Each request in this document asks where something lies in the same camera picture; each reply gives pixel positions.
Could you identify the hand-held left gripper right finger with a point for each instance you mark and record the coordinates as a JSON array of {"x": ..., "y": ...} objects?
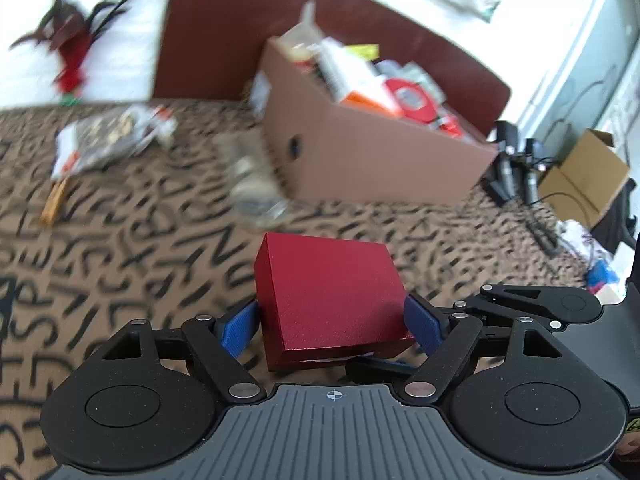
[{"x": 424, "y": 327}]

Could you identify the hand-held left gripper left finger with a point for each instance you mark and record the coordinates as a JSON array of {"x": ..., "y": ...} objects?
[{"x": 239, "y": 331}]

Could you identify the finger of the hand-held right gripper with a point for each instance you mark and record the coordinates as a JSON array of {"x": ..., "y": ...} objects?
[
  {"x": 380, "y": 370},
  {"x": 537, "y": 302}
]

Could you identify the red box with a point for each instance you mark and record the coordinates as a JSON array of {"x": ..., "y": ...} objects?
[{"x": 327, "y": 305}]

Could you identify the large brown cardboard box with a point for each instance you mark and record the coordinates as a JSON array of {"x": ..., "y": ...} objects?
[{"x": 360, "y": 155}]

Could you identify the white plastic bag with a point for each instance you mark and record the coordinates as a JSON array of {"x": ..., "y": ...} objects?
[{"x": 590, "y": 255}]

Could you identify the dark chair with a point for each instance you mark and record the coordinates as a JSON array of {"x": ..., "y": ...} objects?
[{"x": 617, "y": 215}]

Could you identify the small open cardboard box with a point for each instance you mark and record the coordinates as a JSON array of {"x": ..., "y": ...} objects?
[{"x": 585, "y": 180}]

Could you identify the letter printed blanket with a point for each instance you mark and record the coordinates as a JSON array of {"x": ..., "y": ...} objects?
[{"x": 125, "y": 260}]

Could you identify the crumpled clear plastic bag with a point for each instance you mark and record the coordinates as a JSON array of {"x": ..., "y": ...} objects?
[{"x": 252, "y": 180}]

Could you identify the orange stick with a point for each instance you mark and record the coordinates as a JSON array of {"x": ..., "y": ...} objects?
[{"x": 52, "y": 202}]

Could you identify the red round tape roll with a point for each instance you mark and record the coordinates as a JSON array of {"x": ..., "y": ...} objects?
[{"x": 412, "y": 97}]

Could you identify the orange packet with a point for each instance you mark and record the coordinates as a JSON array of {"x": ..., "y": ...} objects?
[{"x": 372, "y": 102}]

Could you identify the clear bag of nuts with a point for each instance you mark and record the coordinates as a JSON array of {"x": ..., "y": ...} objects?
[{"x": 107, "y": 137}]

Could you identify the white carton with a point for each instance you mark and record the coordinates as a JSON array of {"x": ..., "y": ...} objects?
[{"x": 345, "y": 72}]

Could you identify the yellow label card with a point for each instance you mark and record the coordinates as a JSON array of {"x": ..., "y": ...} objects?
[{"x": 362, "y": 52}]

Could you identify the clear plastic pouch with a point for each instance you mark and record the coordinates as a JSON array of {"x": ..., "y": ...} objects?
[{"x": 300, "y": 35}]

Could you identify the brown leather headboard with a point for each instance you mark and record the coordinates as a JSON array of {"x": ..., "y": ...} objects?
[{"x": 215, "y": 25}]

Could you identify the red and dark feather toy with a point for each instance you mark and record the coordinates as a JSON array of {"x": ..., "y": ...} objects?
[{"x": 67, "y": 40}]

